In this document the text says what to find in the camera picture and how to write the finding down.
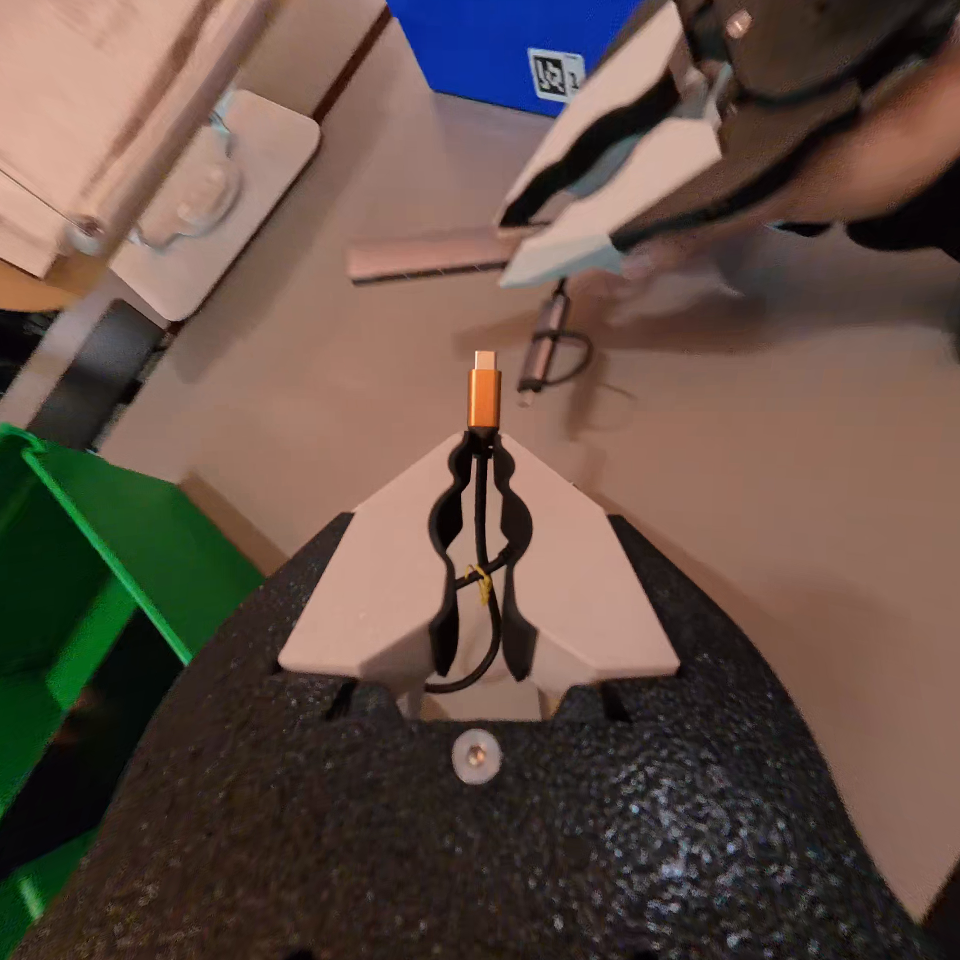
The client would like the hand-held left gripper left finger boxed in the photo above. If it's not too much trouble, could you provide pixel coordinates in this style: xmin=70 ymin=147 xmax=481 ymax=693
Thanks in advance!
xmin=277 ymin=432 xmax=474 ymax=720

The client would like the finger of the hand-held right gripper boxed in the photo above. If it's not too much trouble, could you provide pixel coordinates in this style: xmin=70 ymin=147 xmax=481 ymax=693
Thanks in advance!
xmin=498 ymin=116 xmax=727 ymax=291
xmin=495 ymin=0 xmax=691 ymax=231

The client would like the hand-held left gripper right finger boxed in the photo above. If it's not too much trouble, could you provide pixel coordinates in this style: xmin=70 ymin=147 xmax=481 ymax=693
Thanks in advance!
xmin=493 ymin=432 xmax=682 ymax=715

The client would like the blue plastic bin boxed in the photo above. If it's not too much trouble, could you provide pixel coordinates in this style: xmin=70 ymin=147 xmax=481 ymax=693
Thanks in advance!
xmin=386 ymin=0 xmax=646 ymax=117

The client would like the grey usb hub with cable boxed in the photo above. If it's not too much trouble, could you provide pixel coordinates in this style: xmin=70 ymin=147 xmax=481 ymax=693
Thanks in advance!
xmin=346 ymin=225 xmax=594 ymax=410

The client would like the black cable with orange plugs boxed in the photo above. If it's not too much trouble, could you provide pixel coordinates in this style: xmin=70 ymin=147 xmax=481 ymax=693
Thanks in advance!
xmin=423 ymin=350 xmax=505 ymax=695

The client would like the green plastic bin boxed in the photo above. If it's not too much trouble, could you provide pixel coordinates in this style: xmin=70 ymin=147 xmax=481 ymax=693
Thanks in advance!
xmin=0 ymin=423 xmax=264 ymax=924

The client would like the person's right forearm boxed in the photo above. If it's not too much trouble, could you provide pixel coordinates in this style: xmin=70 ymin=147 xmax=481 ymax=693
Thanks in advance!
xmin=776 ymin=161 xmax=960 ymax=264

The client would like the person's right hand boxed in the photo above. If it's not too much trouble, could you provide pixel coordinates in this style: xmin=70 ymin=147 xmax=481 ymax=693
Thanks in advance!
xmin=753 ymin=52 xmax=960 ymax=230

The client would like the wooden document stand white base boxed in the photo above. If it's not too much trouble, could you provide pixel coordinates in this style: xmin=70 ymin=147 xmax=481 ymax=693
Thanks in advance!
xmin=0 ymin=0 xmax=322 ymax=324

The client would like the printed instruction sheet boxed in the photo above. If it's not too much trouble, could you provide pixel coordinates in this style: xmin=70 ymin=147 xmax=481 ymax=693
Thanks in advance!
xmin=0 ymin=0 xmax=264 ymax=279

